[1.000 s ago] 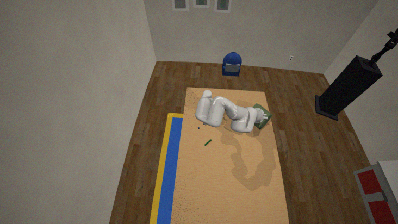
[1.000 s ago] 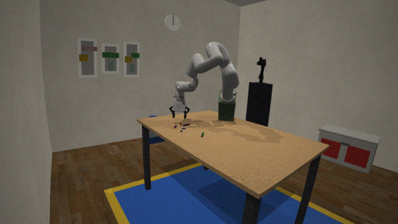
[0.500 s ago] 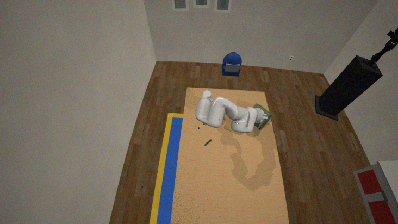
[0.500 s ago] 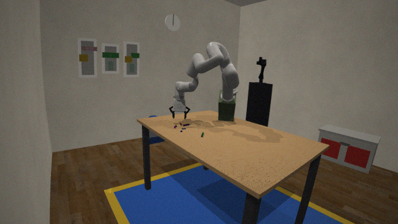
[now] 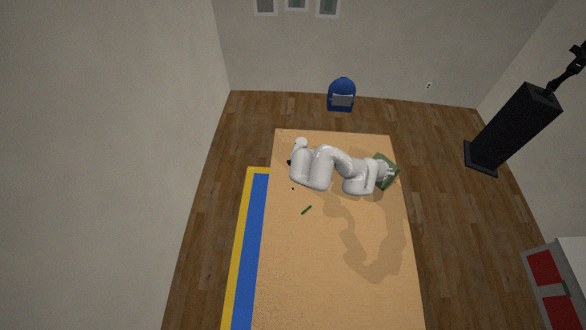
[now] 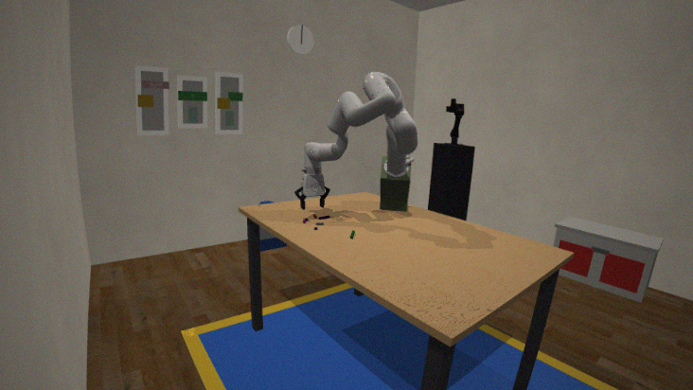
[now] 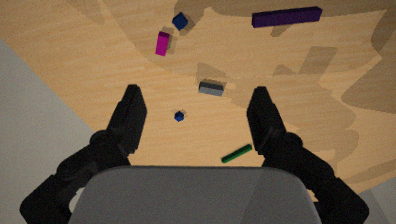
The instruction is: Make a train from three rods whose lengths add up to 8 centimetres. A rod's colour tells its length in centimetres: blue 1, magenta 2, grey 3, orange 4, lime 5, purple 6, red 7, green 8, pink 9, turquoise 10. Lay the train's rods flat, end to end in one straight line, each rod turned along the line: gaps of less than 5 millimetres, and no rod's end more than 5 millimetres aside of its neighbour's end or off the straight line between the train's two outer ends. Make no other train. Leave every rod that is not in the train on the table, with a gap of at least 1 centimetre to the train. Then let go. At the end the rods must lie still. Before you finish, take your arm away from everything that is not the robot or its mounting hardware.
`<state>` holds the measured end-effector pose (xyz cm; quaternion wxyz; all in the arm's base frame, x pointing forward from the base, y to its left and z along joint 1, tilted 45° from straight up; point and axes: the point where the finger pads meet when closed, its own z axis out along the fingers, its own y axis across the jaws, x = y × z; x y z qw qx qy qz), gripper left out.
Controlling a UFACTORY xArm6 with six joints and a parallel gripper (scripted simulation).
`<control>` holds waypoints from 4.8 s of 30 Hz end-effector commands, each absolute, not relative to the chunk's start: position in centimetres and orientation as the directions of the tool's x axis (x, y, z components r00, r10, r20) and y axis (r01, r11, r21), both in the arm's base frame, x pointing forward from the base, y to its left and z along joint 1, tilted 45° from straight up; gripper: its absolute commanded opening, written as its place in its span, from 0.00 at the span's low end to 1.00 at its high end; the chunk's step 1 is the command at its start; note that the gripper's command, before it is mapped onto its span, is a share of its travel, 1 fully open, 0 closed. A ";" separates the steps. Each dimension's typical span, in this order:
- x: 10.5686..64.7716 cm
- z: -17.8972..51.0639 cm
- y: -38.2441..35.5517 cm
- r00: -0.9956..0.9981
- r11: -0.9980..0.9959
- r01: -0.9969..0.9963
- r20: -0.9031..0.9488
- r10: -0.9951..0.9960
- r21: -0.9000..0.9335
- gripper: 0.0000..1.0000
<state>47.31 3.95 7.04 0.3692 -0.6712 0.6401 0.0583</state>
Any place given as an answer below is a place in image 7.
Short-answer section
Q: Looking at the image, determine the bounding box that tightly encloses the magenta rectangular block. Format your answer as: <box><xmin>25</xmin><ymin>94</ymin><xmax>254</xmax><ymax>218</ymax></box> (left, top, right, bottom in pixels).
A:
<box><xmin>155</xmin><ymin>31</ymin><xmax>170</xmax><ymax>56</ymax></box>

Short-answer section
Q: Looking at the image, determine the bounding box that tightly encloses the green rod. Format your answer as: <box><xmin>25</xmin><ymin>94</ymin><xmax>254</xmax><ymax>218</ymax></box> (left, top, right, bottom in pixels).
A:
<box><xmin>221</xmin><ymin>144</ymin><xmax>252</xmax><ymax>163</ymax></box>

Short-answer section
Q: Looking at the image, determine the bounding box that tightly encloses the dark grey rectangular rod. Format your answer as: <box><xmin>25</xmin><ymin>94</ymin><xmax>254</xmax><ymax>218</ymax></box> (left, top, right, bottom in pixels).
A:
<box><xmin>198</xmin><ymin>81</ymin><xmax>224</xmax><ymax>97</ymax></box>

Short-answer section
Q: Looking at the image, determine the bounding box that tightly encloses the dark purple rod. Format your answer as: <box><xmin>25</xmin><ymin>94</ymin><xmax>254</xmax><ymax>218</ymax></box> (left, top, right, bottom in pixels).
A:
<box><xmin>251</xmin><ymin>6</ymin><xmax>323</xmax><ymax>28</ymax></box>

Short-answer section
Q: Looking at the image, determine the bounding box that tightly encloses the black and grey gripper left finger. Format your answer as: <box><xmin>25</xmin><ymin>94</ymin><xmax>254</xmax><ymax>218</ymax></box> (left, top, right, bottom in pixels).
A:
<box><xmin>19</xmin><ymin>84</ymin><xmax>147</xmax><ymax>224</ymax></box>

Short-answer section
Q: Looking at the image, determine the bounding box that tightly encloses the small blue block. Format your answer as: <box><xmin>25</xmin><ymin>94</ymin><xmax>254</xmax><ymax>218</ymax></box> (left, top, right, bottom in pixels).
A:
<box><xmin>174</xmin><ymin>111</ymin><xmax>184</xmax><ymax>122</ymax></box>
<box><xmin>172</xmin><ymin>12</ymin><xmax>188</xmax><ymax>31</ymax></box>

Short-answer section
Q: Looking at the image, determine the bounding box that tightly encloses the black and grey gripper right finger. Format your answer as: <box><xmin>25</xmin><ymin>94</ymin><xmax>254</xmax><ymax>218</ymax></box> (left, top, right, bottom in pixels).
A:
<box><xmin>246</xmin><ymin>86</ymin><xmax>369</xmax><ymax>224</ymax></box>

